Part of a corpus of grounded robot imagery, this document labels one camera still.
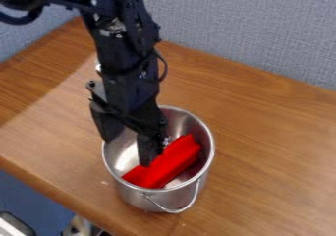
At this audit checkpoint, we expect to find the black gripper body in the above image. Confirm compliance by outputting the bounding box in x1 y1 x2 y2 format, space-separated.
86 54 166 136

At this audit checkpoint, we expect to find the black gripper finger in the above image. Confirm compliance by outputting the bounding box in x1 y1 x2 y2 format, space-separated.
89 102 125 142
136 133 169 167

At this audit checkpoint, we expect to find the red rectangular block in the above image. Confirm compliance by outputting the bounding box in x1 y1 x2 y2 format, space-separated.
122 134 202 189

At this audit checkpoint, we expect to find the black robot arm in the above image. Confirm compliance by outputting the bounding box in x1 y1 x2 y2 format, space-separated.
0 0 168 166

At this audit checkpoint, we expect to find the grey box under table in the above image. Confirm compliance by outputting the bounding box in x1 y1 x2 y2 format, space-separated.
0 212 37 236

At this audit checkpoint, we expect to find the metal pot with handle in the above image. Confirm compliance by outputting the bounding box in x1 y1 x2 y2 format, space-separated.
102 105 214 213

